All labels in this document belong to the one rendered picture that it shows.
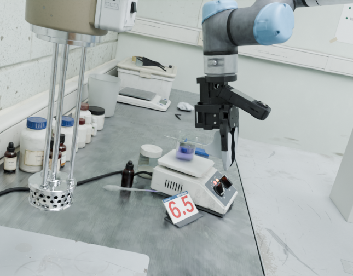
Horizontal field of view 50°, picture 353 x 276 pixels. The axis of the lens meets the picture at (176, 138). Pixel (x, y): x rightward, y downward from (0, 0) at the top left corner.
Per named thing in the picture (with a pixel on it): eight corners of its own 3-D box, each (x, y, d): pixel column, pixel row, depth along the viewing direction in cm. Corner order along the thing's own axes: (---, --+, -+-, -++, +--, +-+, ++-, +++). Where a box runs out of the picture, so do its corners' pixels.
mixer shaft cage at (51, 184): (80, 194, 60) (99, 33, 52) (65, 216, 53) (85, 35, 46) (38, 186, 60) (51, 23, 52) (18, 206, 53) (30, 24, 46)
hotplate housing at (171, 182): (236, 199, 101) (243, 172, 99) (223, 219, 90) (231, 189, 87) (161, 173, 108) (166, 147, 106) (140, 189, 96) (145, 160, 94)
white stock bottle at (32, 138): (12, 165, 96) (15, 116, 92) (37, 159, 102) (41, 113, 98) (28, 176, 92) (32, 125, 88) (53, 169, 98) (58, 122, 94)
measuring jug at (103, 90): (71, 106, 156) (75, 70, 151) (97, 105, 165) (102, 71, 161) (99, 120, 144) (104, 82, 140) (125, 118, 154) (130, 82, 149)
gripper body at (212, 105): (206, 125, 92) (205, 74, 89) (241, 126, 88) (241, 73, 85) (194, 131, 85) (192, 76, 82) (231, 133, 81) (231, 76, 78)
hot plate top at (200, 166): (214, 164, 101) (215, 161, 101) (200, 178, 90) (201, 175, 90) (173, 151, 105) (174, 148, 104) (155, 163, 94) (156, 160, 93)
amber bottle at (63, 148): (48, 164, 100) (51, 132, 98) (60, 162, 103) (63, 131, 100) (55, 169, 98) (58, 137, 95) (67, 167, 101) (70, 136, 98)
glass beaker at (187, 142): (184, 166, 94) (190, 135, 92) (169, 157, 98) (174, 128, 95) (199, 162, 99) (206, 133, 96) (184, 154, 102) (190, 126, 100)
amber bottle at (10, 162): (2, 167, 93) (3, 139, 91) (14, 167, 95) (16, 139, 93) (4, 173, 91) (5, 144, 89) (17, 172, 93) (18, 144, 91)
